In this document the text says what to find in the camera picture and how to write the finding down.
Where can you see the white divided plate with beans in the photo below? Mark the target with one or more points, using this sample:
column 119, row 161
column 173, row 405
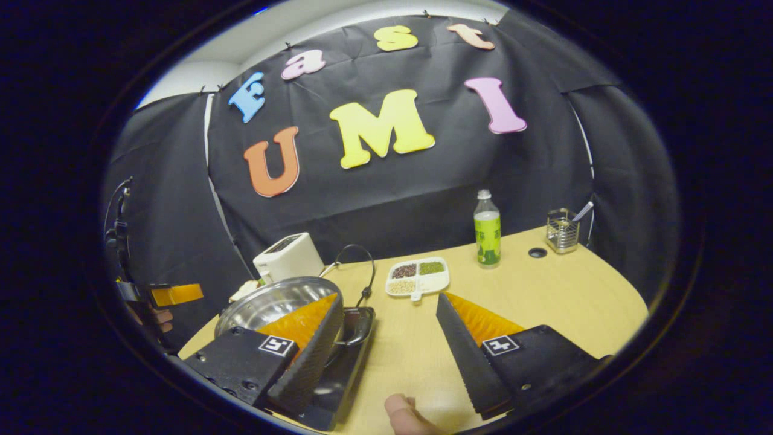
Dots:
column 418, row 278

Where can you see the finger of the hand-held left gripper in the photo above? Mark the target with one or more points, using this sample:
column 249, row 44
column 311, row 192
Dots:
column 178, row 294

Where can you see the metal spoon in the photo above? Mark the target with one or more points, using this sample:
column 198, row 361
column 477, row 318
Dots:
column 583, row 211

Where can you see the black induction cooktop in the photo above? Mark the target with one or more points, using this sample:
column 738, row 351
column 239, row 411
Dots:
column 338, row 386

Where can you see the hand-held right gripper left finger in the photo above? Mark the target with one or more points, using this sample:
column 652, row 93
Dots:
column 314, row 356

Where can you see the bread slice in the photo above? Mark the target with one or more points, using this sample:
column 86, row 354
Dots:
column 244, row 291

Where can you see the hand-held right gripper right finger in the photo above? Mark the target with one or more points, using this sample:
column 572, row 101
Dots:
column 468, row 356

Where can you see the green label plastic bottle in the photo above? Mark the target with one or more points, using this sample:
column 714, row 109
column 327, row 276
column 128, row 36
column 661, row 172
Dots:
column 487, row 235

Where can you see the white toaster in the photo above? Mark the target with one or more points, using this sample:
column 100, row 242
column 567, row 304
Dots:
column 290, row 257

